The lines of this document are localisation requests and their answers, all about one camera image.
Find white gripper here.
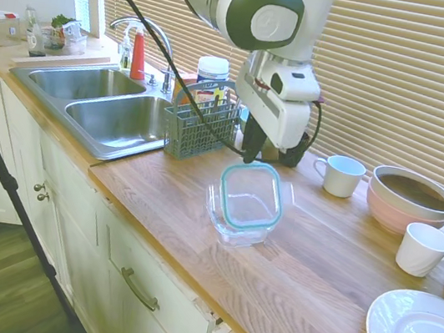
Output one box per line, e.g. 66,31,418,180
222,63,318,173

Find clear lid with teal seal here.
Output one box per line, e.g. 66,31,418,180
211,154,301,237

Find square glass food container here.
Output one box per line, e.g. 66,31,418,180
197,180,282,255

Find black cup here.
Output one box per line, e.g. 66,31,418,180
259,137,310,171

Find grey plastic cutlery basket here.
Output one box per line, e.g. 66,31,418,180
156,69,248,169

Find white wipes canister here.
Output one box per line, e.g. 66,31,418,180
191,53,233,111

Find orange cardboard box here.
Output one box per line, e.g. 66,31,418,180
170,69,199,106

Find white ceramic mug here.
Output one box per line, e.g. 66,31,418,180
392,219,444,282
309,151,369,201

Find chrome faucet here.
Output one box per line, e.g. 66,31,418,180
99,11,185,95

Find red spray bottle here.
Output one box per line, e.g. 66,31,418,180
116,18,155,82

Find grey bowl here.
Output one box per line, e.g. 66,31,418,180
366,163,444,224

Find stainless steel double sink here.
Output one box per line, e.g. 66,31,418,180
0,52,178,170

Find clear soap bottle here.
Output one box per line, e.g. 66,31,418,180
114,28,138,73

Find wide beige window blind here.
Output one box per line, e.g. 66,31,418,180
256,0,444,230

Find pink bowl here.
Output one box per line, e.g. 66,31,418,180
361,179,444,243

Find white kitchen cabinet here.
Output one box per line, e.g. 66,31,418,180
0,74,326,333

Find bag of green vegetables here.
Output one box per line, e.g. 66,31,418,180
45,12,93,57

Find dark sauce bottle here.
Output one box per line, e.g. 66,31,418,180
18,4,54,60

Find black tripod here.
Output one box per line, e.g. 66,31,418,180
0,79,112,333

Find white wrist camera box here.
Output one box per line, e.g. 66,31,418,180
265,58,326,107

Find metal drawer handle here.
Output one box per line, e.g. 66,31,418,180
114,266,166,314

